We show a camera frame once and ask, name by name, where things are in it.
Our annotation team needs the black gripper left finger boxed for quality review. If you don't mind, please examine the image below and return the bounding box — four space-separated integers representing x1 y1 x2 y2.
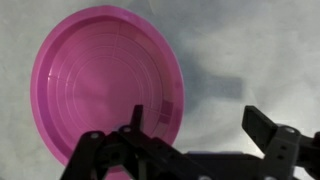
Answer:
61 104 201 180

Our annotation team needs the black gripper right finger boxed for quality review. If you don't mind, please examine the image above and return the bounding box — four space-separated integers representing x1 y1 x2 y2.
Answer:
241 105 320 180

